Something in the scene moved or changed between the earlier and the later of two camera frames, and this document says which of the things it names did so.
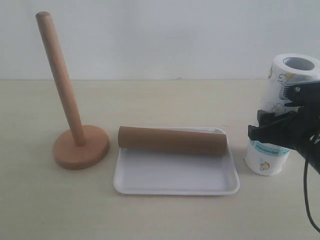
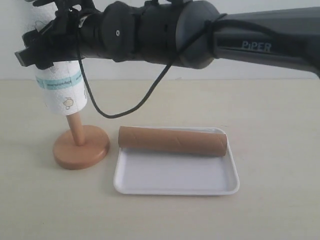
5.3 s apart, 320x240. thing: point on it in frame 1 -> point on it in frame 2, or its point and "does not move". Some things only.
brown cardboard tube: x=173 y=140 does not move
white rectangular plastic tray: x=153 y=172 does not move
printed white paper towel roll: x=284 y=69 -> x=63 y=84
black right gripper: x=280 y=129 -> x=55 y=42
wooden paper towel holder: x=82 y=146 does not move
